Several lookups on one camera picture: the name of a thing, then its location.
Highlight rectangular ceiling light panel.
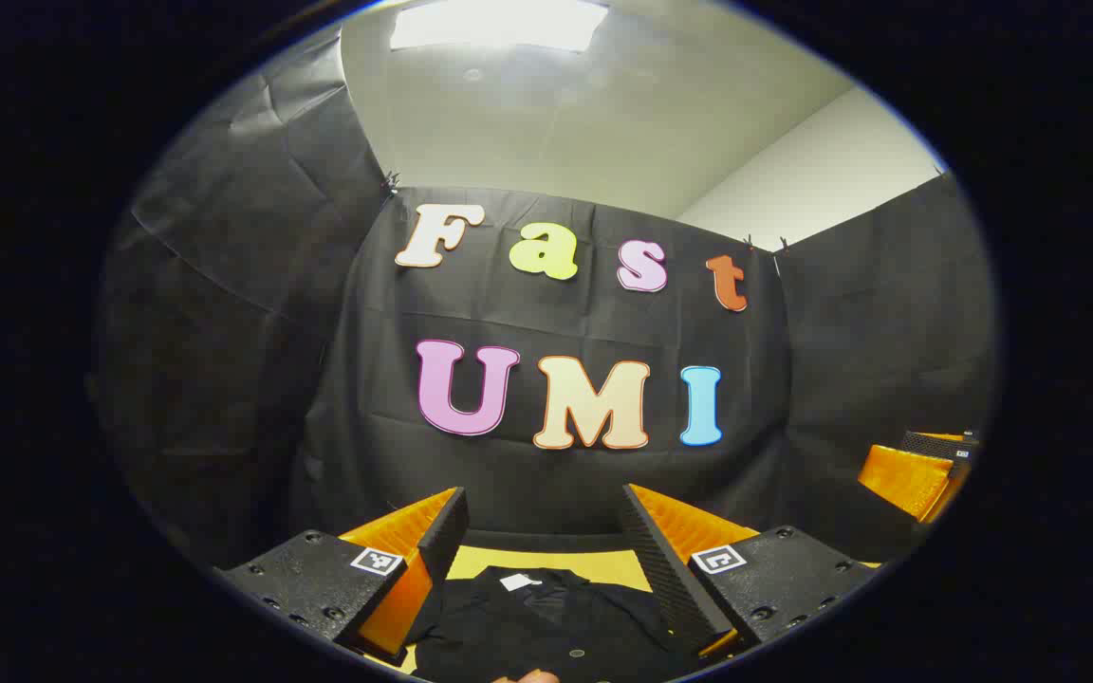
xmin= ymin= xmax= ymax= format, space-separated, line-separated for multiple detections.
xmin=390 ymin=0 xmax=609 ymax=53

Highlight black backdrop cloth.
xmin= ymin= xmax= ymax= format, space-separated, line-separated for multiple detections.
xmin=96 ymin=24 xmax=998 ymax=570

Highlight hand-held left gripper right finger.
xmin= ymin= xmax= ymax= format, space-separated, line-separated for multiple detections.
xmin=618 ymin=483 xmax=884 ymax=660

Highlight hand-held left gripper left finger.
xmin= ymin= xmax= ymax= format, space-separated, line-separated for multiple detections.
xmin=214 ymin=487 xmax=470 ymax=665

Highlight black button-up garment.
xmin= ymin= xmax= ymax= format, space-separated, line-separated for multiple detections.
xmin=409 ymin=566 xmax=699 ymax=683

